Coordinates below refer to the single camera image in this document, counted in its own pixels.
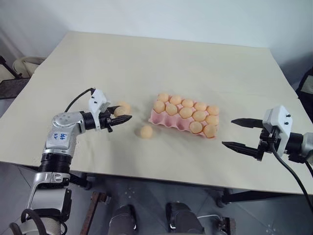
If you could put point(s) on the dark rounded shape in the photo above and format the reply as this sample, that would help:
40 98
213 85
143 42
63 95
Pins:
123 221
183 219

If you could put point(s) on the black metal stand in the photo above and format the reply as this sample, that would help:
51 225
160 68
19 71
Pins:
12 86

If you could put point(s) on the rusty metal bracket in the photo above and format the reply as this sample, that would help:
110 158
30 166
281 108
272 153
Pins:
228 226

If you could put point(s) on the tan egg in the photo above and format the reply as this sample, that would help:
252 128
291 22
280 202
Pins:
185 112
159 107
171 109
147 132
175 100
126 105
210 131
120 111
163 97
198 116
200 106
187 103
213 110
196 127
211 120

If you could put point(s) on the beige round-backed chair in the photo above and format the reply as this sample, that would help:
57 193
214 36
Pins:
29 64

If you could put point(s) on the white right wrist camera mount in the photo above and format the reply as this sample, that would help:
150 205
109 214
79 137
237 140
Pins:
277 117

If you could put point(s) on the pink egg tray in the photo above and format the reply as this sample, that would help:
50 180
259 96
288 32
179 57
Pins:
162 121

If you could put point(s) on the black table leg with caster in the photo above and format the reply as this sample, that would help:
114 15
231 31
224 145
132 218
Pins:
244 195
82 180

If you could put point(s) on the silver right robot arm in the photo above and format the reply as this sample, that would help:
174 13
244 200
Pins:
304 147

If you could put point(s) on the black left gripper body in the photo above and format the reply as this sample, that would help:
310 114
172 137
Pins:
108 121

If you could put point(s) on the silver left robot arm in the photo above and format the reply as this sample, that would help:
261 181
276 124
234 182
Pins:
62 137

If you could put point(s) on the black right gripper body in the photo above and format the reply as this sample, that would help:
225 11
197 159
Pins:
266 139

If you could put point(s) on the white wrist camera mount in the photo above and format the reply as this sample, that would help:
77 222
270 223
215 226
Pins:
97 101
277 117

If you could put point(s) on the rusty metal bar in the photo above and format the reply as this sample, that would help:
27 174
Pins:
94 210

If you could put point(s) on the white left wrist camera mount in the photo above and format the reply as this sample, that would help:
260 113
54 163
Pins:
97 101

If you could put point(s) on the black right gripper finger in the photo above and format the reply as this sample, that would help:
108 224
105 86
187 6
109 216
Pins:
242 148
249 123

